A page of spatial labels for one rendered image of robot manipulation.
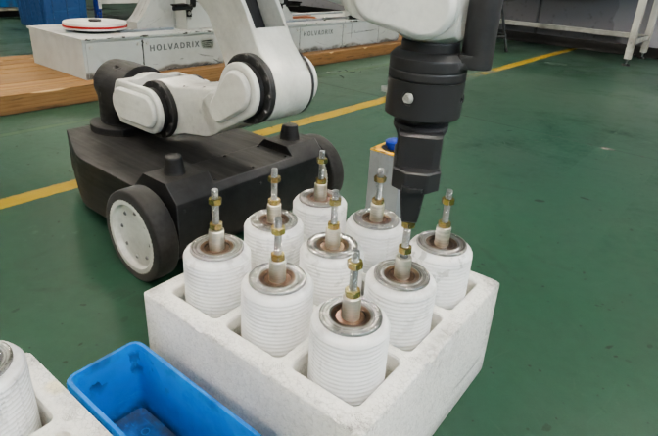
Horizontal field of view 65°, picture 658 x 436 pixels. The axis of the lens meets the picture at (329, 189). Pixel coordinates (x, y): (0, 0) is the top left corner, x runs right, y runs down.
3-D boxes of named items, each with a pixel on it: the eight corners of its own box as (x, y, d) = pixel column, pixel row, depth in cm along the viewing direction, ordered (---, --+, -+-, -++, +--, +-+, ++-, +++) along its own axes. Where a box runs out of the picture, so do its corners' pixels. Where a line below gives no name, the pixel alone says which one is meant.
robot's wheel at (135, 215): (111, 261, 116) (99, 178, 108) (130, 253, 119) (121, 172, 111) (163, 298, 104) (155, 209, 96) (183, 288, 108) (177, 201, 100)
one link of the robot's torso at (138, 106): (114, 124, 137) (108, 74, 132) (178, 112, 151) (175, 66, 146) (159, 143, 125) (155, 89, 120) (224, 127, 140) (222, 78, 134)
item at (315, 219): (284, 294, 96) (285, 205, 88) (299, 267, 104) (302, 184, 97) (334, 304, 94) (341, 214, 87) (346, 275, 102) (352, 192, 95)
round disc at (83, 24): (51, 28, 260) (49, 17, 257) (109, 25, 281) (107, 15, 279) (81, 35, 242) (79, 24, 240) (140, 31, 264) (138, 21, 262)
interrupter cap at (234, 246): (218, 269, 70) (218, 265, 70) (178, 252, 73) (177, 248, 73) (254, 246, 76) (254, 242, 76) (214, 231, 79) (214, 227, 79)
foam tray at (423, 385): (153, 386, 83) (142, 291, 76) (309, 283, 112) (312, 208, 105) (351, 547, 62) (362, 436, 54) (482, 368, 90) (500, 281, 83)
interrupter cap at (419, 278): (441, 280, 70) (442, 276, 70) (402, 300, 65) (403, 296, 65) (399, 257, 75) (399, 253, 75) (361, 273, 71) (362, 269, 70)
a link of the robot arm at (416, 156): (455, 198, 58) (473, 92, 53) (369, 189, 59) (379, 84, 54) (447, 160, 70) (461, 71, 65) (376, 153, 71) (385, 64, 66)
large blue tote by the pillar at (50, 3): (17, 24, 459) (9, -21, 444) (62, 22, 490) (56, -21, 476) (47, 30, 433) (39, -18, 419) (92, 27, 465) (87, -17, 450)
